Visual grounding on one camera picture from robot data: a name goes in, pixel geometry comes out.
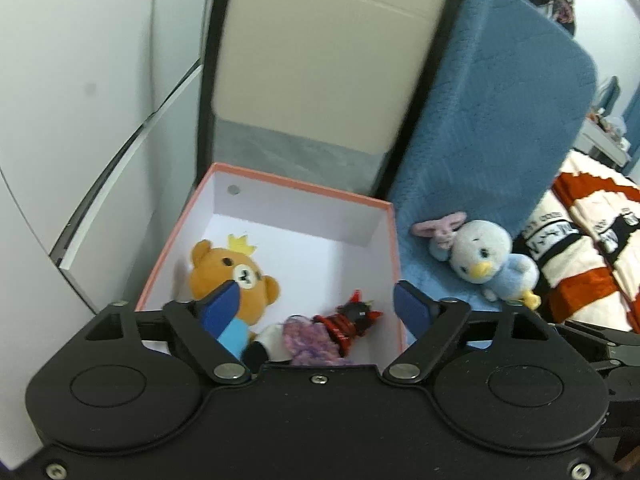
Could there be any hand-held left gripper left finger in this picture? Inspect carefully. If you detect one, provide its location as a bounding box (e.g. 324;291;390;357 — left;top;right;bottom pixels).
85;280;253;387

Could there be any blue quilted seat cushion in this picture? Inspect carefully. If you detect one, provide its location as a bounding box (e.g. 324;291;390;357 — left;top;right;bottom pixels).
387;0;598;322

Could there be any panda plush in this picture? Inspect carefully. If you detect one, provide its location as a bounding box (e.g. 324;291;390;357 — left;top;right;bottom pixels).
242;322;293;366

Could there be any purple pink fuzzy plush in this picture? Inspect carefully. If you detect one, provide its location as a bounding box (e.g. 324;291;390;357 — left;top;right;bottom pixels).
282;316;353;367

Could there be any striped fleece blanket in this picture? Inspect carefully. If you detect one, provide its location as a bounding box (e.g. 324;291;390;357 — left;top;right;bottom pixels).
515;152;640;333

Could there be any black red doll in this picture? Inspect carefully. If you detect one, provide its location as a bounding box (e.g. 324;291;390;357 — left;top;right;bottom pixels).
312;289;385;357

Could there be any white wardrobe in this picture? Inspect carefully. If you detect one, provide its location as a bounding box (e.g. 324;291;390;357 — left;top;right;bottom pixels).
0;0;221;463

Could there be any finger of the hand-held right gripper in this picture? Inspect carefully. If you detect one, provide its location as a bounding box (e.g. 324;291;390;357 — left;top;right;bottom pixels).
550;321;640;362

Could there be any pink bunny plush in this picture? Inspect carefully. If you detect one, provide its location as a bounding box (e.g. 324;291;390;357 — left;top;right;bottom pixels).
411;212;468;262

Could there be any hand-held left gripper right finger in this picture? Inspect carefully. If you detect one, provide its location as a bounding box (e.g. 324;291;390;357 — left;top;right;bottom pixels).
382;280;553;387

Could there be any white blue bird plush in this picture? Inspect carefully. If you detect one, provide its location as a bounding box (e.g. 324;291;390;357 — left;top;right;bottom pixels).
432;219;542;310

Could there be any black chair frame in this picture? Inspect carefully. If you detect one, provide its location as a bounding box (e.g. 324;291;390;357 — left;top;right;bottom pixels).
197;0;238;193

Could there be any brown teddy bear plush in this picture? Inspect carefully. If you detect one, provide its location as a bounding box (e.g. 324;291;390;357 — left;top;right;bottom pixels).
189;234;282;361

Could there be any pink cardboard box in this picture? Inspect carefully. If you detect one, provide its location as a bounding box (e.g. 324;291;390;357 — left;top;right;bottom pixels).
135;162;408;367

